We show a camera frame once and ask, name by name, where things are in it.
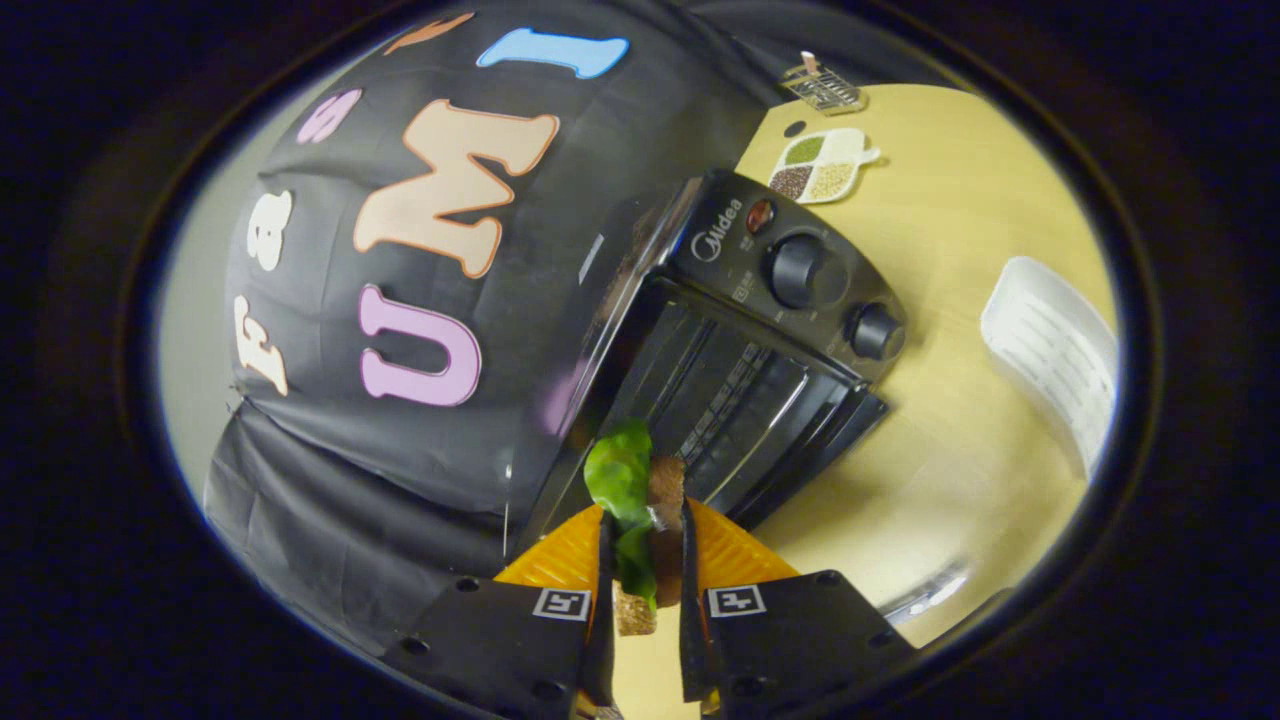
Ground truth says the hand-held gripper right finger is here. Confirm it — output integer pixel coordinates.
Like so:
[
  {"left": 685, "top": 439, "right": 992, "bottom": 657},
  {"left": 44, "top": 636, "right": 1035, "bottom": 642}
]
[{"left": 678, "top": 497, "right": 918, "bottom": 720}]

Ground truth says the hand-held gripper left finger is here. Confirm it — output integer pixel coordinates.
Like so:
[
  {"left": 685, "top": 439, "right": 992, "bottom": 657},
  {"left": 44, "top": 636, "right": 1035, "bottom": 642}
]
[{"left": 383, "top": 503, "right": 618, "bottom": 720}]

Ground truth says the sandwich with green lettuce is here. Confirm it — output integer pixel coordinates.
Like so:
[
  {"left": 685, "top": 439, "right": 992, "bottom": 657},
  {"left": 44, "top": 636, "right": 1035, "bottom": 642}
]
[{"left": 582, "top": 417, "right": 690, "bottom": 639}]

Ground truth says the black toaster oven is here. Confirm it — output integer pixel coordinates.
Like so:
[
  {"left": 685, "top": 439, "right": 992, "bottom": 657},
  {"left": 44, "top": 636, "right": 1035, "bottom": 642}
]
[{"left": 508, "top": 167, "right": 1003, "bottom": 627}]

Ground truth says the black backdrop cloth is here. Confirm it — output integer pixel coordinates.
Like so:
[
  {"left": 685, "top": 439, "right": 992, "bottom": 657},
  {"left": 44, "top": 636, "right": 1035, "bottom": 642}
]
[{"left": 204, "top": 0, "right": 966, "bottom": 663}]

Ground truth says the white ribbed plastic tray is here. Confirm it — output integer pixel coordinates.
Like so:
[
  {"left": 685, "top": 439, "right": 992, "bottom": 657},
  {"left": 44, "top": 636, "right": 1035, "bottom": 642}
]
[{"left": 979, "top": 255, "right": 1120, "bottom": 484}]

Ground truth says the white divided plate of grains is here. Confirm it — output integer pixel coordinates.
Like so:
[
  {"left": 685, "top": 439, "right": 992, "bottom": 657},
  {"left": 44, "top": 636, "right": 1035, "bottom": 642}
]
[{"left": 767, "top": 126, "right": 882, "bottom": 207}]

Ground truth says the clear glass cup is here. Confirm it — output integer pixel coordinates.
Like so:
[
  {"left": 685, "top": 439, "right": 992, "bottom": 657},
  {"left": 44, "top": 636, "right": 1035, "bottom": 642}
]
[{"left": 779, "top": 50, "right": 870, "bottom": 117}]

